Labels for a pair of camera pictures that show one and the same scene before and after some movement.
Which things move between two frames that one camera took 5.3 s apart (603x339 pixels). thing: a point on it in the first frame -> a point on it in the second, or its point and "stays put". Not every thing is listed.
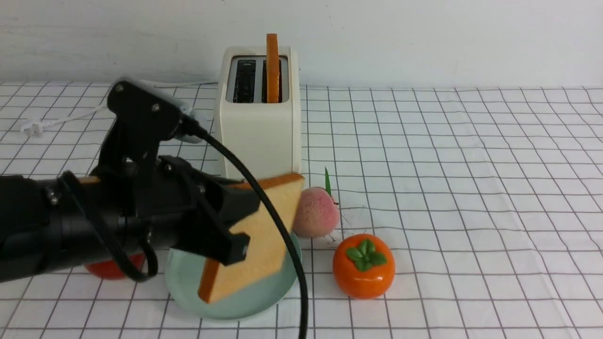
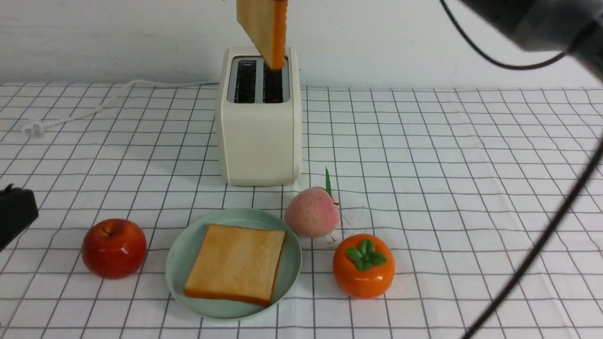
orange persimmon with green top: (363, 266) stays put
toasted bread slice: (272, 68) -> (264, 22)
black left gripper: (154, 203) -> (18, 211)
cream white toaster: (266, 136) stays put
